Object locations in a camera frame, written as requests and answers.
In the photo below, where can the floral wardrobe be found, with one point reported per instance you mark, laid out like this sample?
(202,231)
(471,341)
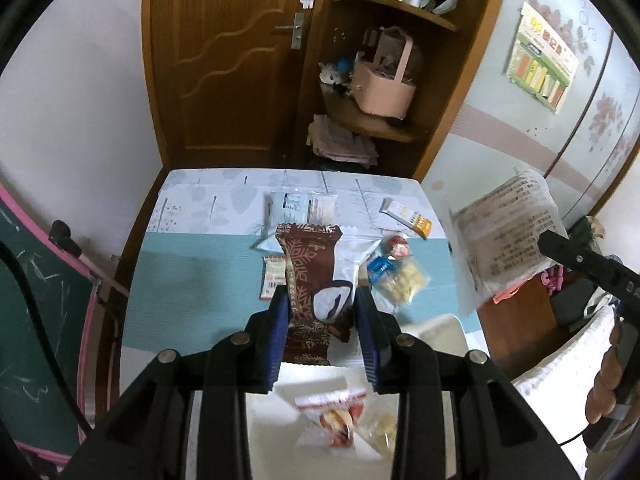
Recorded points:
(500,125)

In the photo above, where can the blue candy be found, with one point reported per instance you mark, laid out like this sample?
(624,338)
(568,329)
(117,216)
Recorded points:
(378,267)

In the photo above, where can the red candy packet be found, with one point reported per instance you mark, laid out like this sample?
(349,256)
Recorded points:
(398,247)

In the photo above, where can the person's right hand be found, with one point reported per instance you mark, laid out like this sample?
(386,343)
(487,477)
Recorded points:
(602,385)

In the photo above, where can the clear packet of yellow crackers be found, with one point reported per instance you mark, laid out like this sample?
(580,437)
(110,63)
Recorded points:
(402,282)

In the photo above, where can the clear packet of pale snacks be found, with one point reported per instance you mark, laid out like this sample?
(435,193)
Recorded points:
(382,427)

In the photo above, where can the clear packet of red snacks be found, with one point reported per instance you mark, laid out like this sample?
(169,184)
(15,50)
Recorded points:
(335,417)

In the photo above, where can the brown snowflake snack packet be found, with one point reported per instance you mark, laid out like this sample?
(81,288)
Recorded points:
(305,270)

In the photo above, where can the small pink white bar packet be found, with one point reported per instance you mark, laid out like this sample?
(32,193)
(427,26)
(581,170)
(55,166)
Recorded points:
(272,276)

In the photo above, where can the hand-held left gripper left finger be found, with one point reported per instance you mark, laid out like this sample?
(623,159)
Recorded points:
(278,342)

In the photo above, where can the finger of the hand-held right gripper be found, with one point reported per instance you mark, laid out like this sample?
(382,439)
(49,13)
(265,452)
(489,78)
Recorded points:
(575,259)

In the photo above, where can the white packet with blue label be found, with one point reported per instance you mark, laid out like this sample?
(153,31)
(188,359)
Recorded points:
(300,205)

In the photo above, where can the pile of small plush toys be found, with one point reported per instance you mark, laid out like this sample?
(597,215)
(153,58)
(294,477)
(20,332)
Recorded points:
(336,75)

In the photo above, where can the wall poster with coloured notes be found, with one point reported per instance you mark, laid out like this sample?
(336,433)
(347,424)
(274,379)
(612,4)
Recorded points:
(545,55)

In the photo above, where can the leaf print tablecloth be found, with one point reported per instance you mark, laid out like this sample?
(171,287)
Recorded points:
(200,280)

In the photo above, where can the pink basket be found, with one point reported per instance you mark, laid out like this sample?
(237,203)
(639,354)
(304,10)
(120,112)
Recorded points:
(380,95)

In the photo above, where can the stack of folded cloths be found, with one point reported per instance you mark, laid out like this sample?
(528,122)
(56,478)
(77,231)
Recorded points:
(340,142)

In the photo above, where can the wooden chair with pink cloth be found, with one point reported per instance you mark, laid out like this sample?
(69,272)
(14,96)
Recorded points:
(450,85)

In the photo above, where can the brown wooden door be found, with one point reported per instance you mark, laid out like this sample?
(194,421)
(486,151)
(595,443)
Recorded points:
(225,60)

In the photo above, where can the yellow white small box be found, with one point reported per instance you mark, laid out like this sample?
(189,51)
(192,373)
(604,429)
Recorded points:
(405,215)

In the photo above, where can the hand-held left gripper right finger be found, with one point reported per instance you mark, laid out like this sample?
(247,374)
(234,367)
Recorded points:
(370,347)

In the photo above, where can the clear printed snack packet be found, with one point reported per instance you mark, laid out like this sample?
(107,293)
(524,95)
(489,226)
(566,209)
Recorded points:
(505,230)

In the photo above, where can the white towel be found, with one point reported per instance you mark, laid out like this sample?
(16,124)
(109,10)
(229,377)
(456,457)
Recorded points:
(560,375)

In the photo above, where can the pink clothes hangers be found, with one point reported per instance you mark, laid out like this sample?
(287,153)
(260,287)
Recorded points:
(552,277)

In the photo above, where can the pink framed chalkboard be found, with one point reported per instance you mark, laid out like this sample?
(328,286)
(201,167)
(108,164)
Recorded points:
(30,335)

